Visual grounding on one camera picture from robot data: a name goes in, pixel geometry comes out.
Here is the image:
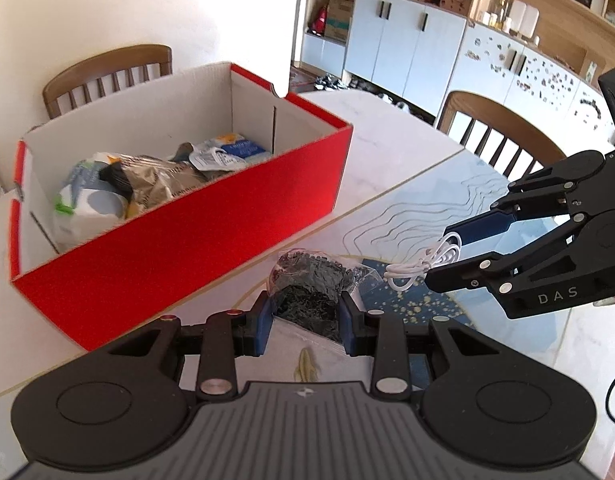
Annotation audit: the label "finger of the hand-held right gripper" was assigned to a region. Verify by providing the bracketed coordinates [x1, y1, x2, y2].
[426, 220, 591, 295]
[443, 151, 615, 246]

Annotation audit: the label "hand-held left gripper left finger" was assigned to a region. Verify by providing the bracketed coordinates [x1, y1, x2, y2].
[77, 292, 273, 402]

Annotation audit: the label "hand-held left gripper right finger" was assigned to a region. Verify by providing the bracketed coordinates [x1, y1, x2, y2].
[339, 293, 538, 402]

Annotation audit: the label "white charging cable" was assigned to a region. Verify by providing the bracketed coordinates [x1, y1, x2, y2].
[385, 231, 463, 292]

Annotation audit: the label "clear bag of black bits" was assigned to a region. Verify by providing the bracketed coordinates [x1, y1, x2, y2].
[268, 247, 383, 346]

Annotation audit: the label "red cardboard box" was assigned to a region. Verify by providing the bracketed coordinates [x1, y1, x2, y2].
[8, 61, 354, 352]

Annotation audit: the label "blue white small carton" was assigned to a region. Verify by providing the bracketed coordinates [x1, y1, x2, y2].
[220, 133, 269, 163]

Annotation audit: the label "silver foil snack packet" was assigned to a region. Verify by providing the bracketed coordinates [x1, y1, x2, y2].
[118, 152, 208, 221]

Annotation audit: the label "blue white tissue pack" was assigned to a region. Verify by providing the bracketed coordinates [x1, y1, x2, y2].
[54, 152, 130, 253]

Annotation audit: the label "brown wooden chair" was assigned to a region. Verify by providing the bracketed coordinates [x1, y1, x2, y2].
[436, 91, 568, 181]
[42, 44, 174, 121]

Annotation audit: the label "dark shoes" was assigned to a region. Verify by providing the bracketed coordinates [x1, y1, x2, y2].
[312, 72, 353, 92]

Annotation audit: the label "printed cardboard box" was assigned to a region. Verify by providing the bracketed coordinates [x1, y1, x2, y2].
[325, 0, 354, 43]

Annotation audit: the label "red bag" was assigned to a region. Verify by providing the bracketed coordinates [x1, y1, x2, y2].
[307, 6, 328, 36]

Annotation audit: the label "white wall cabinet unit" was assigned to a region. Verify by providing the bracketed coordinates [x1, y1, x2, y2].
[300, 0, 615, 126]

